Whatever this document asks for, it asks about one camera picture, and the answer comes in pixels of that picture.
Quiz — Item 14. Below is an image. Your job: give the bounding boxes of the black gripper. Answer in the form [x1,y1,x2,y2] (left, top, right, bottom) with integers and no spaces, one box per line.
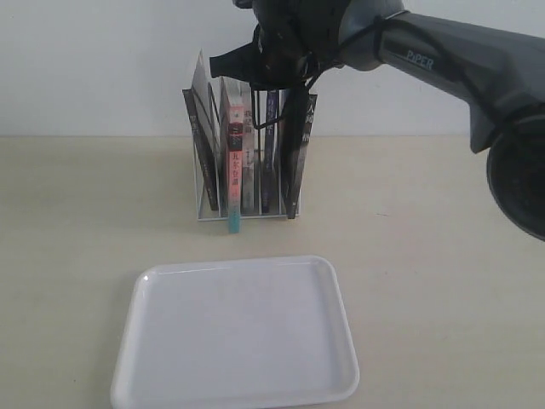
[209,0,350,89]

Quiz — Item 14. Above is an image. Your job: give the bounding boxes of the red and teal book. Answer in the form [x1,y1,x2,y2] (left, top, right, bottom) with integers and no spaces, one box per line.
[219,76,246,235]

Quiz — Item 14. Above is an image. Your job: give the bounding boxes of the blue moon book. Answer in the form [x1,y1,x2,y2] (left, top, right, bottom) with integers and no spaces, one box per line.
[261,90,280,216]

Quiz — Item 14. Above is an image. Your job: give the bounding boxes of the grey white book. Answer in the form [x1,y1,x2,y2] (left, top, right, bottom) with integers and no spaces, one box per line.
[240,83,255,214]

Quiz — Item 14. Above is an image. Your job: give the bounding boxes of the black leftmost book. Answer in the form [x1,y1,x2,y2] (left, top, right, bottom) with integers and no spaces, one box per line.
[181,49,220,213]

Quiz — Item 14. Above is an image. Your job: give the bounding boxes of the black book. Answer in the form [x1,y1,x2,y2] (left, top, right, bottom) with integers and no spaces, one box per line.
[279,85,318,219]
[181,49,220,213]

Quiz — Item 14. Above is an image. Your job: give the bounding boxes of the black rightmost book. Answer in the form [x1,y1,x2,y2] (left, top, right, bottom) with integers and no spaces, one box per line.
[279,85,318,219]

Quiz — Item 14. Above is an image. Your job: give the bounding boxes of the white plastic tray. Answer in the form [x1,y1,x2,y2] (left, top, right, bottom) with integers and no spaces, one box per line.
[110,255,360,408]

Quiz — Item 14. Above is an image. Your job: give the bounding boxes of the white wire book rack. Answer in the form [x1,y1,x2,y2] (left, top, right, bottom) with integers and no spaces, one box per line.
[193,63,301,225]

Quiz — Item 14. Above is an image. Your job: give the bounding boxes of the black cable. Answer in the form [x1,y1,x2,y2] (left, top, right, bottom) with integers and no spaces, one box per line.
[250,12,545,133]

